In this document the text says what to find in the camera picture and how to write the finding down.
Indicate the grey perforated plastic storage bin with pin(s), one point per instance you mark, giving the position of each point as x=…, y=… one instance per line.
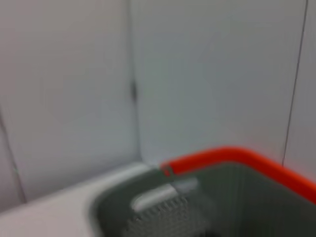
x=234, y=202

